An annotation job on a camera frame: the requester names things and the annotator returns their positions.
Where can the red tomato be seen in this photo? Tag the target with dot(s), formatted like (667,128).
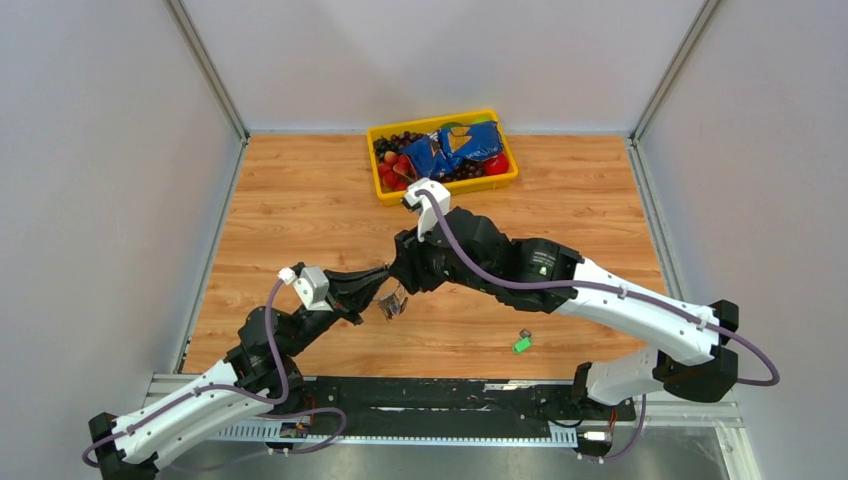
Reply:
(496,165)

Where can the dark grape bunch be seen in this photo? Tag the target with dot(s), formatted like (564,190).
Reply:
(395,142)

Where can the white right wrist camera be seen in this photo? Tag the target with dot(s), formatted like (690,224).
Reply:
(426,197)

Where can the green tagged key bunch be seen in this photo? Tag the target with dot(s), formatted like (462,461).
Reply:
(524,343)

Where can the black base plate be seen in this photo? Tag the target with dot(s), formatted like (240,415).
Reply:
(445,408)

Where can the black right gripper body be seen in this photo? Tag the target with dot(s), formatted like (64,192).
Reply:
(440,270)

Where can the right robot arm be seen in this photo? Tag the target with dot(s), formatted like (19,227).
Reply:
(685,355)

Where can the blue snack bag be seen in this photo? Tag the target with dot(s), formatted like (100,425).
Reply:
(455,152)

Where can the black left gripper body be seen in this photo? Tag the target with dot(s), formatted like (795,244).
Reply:
(314,323)

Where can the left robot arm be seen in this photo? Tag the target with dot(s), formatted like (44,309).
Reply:
(258,378)

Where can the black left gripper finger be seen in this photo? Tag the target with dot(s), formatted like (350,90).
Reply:
(351,297)
(364,282)

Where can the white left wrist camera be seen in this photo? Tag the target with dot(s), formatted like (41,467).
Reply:
(310,284)

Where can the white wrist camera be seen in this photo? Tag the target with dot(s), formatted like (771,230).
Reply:
(426,197)
(310,284)

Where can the large metal keyring with keys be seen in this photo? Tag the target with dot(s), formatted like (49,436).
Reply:
(392,302)

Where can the red strawberries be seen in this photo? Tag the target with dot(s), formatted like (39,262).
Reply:
(395,171)

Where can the yellow plastic bin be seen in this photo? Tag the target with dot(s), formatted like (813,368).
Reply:
(428,125)

